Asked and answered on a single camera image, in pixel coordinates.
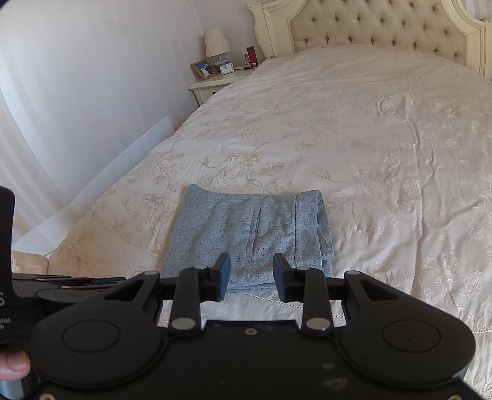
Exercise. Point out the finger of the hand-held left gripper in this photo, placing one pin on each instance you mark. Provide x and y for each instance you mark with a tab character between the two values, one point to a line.
108	281

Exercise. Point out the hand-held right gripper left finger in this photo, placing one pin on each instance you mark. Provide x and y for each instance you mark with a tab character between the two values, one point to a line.
224	277

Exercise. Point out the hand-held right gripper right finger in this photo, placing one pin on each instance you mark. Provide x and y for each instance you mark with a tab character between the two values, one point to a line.
280	277

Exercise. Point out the blue-grey speckled pants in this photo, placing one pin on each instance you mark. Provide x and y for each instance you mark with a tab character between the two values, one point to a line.
250	230

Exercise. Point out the cream embroidered bedspread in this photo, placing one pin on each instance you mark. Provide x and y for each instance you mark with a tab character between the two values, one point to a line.
346	134

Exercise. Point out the cream nightstand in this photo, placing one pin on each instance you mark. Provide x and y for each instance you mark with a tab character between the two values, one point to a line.
215	82

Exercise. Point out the small white alarm clock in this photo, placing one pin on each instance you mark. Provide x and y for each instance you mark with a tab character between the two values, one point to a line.
226	68

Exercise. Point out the red cylindrical object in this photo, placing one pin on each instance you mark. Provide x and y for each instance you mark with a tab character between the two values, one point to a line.
252	55

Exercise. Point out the white table lamp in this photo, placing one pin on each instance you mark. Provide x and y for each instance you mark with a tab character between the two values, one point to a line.
217	42

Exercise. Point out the cream tufted headboard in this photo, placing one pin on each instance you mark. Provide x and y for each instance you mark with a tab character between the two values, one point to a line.
365	23

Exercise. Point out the wooden photo frame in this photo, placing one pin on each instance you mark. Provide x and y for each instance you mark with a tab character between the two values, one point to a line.
203	70

